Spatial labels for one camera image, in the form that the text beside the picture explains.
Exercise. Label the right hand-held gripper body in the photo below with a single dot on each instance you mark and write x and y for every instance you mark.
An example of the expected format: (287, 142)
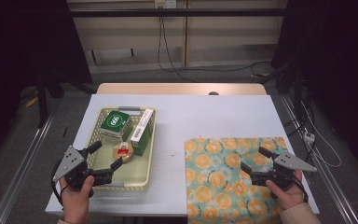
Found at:
(292, 162)

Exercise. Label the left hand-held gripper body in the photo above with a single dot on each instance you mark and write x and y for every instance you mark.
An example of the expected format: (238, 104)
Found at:
(71, 160)

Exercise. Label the small red object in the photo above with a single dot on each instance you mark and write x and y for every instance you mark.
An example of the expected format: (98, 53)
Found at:
(123, 151)

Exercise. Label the pale yellow plastic basket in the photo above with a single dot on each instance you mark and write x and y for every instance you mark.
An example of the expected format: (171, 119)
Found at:
(136, 172)

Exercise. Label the square green box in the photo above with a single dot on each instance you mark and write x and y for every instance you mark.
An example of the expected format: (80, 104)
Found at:
(115, 122)

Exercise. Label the orange slice print cloth bag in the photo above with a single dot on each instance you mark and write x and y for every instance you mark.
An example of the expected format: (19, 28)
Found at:
(217, 186)

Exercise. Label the long green and white box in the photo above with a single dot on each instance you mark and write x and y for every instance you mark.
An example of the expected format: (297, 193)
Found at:
(142, 127)

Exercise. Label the person's right hand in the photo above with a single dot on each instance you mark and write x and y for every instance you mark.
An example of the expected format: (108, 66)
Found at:
(289, 196)

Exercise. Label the person's left hand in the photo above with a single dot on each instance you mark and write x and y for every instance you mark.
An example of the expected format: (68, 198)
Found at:
(76, 202)

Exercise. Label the white power strip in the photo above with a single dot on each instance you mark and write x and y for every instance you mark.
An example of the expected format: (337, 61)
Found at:
(309, 137)

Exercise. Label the black metal stand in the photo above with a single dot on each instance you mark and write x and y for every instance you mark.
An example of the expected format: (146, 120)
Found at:
(42, 99)

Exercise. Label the white table mat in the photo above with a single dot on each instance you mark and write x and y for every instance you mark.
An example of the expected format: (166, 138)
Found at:
(180, 118)

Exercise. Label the black curtain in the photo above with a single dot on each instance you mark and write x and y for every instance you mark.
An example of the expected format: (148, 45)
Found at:
(345, 62)
(18, 46)

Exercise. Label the black horizontal bar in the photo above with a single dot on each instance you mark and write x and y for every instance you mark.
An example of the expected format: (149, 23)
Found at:
(167, 12)

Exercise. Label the aluminium frame rail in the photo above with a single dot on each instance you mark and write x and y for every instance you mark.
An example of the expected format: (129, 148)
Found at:
(329, 183)
(21, 171)

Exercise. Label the beige wooden post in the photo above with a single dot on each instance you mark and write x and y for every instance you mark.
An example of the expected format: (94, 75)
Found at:
(186, 37)

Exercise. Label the white wall outlet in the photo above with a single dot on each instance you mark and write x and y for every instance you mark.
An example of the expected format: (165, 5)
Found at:
(165, 3)

